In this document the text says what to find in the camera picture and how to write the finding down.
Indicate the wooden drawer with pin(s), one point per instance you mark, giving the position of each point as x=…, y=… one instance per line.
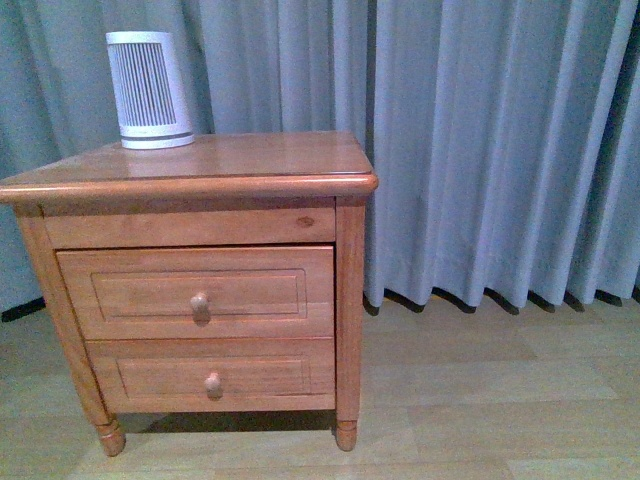
x=257, y=374
x=273, y=292

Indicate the drawer round knob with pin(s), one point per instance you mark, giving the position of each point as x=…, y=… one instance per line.
x=200, y=307
x=213, y=386

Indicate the wooden nightstand cabinet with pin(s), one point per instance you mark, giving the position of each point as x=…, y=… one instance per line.
x=221, y=191

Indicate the grey blue curtain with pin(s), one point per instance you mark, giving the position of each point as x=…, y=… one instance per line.
x=505, y=134

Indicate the white cylindrical air purifier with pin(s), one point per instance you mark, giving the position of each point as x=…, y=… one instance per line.
x=149, y=94

